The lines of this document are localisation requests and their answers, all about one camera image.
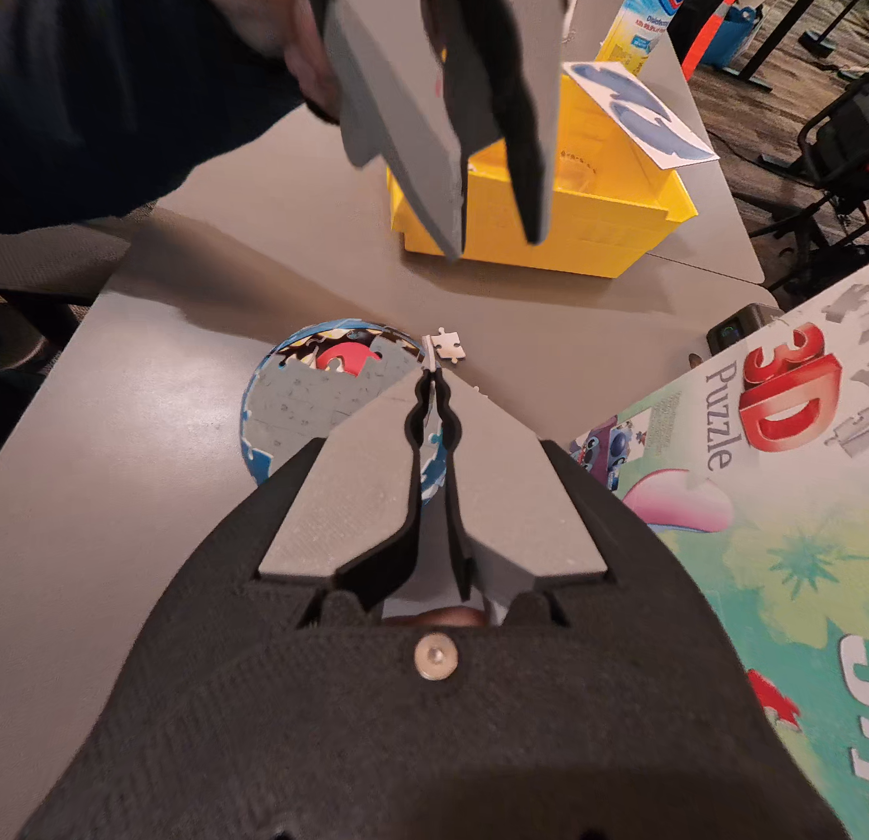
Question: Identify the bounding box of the person's left forearm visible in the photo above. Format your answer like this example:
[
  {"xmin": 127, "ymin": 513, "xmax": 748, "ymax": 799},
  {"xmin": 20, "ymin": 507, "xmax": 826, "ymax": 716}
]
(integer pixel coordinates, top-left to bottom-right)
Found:
[{"xmin": 0, "ymin": 0, "xmax": 310, "ymax": 236}]

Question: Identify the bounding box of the blue bucket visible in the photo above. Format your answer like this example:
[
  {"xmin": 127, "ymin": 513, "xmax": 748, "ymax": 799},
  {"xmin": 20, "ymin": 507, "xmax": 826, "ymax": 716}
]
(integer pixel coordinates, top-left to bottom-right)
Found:
[{"xmin": 699, "ymin": 4, "xmax": 760, "ymax": 69}]

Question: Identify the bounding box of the blue yellow wipes canister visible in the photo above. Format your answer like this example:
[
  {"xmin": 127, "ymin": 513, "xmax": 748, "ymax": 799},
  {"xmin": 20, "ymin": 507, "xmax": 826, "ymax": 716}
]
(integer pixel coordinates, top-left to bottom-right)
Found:
[{"xmin": 595, "ymin": 0, "xmax": 702, "ymax": 79}]

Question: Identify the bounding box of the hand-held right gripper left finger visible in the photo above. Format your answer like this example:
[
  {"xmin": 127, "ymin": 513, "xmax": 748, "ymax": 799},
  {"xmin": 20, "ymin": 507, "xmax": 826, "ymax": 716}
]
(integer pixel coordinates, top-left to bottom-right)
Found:
[{"xmin": 257, "ymin": 367, "xmax": 435, "ymax": 613}]

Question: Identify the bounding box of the black office chair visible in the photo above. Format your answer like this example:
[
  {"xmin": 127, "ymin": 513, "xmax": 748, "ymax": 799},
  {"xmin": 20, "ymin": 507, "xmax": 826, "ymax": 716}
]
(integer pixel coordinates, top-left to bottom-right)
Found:
[
  {"xmin": 743, "ymin": 73, "xmax": 869, "ymax": 294},
  {"xmin": 0, "ymin": 219, "xmax": 133, "ymax": 301}
]

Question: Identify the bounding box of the blue puzzle ball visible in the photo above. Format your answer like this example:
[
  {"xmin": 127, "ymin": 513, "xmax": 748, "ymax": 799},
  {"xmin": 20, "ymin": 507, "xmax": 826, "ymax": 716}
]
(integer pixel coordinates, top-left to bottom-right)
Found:
[{"xmin": 238, "ymin": 318, "xmax": 452, "ymax": 510}]

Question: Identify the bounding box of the person's left hand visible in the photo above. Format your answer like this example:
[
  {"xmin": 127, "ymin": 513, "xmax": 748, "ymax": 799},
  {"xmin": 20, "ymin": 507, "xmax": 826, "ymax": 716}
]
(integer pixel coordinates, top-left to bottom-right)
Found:
[{"xmin": 278, "ymin": 0, "xmax": 342, "ymax": 123}]

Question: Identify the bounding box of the white sheet with blue shapes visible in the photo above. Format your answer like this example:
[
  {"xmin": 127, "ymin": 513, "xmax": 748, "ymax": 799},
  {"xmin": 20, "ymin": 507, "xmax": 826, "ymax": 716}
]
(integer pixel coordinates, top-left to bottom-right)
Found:
[{"xmin": 561, "ymin": 60, "xmax": 722, "ymax": 172}]

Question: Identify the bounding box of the printed puzzle box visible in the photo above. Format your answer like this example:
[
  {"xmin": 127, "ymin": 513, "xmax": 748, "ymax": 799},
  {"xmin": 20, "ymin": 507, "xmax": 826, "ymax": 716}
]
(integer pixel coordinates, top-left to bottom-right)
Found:
[{"xmin": 569, "ymin": 263, "xmax": 869, "ymax": 840}]

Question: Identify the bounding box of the person's right hand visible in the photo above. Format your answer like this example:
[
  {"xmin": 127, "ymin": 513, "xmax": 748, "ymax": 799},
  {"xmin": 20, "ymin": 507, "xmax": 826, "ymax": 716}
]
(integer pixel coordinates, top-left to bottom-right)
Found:
[{"xmin": 382, "ymin": 606, "xmax": 488, "ymax": 628}]

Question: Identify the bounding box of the yellow plastic bin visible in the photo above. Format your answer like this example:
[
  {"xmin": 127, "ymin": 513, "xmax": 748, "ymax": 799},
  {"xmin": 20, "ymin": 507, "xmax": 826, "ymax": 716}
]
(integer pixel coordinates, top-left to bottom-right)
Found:
[{"xmin": 386, "ymin": 72, "xmax": 700, "ymax": 280}]

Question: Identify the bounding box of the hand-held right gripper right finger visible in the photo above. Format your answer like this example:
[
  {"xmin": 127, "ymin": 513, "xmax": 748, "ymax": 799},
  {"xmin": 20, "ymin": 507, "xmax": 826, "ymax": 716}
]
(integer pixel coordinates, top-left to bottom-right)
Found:
[{"xmin": 434, "ymin": 370, "xmax": 610, "ymax": 602}]

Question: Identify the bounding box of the grey power bank with display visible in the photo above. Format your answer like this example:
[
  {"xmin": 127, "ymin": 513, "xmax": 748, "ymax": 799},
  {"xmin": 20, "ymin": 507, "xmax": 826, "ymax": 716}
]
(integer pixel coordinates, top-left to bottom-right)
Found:
[{"xmin": 705, "ymin": 301, "xmax": 783, "ymax": 359}]

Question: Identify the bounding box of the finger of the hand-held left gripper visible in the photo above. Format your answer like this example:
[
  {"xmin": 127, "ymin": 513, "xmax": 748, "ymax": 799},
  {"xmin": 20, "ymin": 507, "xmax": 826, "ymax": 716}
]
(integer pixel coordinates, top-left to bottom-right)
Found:
[
  {"xmin": 319, "ymin": 0, "xmax": 471, "ymax": 263},
  {"xmin": 421, "ymin": 0, "xmax": 573, "ymax": 246}
]

